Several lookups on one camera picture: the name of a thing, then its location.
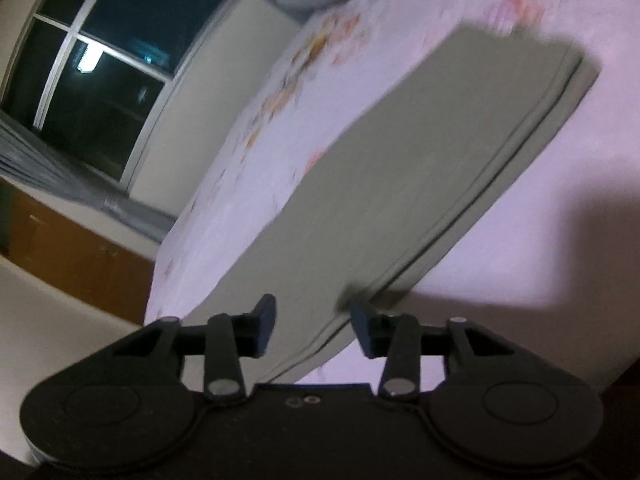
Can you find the bed with floral pink sheet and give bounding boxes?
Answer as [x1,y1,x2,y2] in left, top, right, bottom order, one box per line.
[145,0,640,396]

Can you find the brown wooden cabinet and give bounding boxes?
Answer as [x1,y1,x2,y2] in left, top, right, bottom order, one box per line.
[0,180,162,326]

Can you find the grey curtain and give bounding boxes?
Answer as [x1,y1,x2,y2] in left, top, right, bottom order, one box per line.
[0,110,177,244]

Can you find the grey pants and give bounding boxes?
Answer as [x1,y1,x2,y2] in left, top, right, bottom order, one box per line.
[185,22,601,386]

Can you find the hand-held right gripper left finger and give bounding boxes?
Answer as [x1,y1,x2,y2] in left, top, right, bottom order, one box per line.
[114,294,277,404]

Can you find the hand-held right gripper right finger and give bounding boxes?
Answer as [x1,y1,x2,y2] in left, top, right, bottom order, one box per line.
[349,300,516,404]

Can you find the white framed window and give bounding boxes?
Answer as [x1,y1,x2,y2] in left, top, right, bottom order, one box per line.
[0,0,240,196]

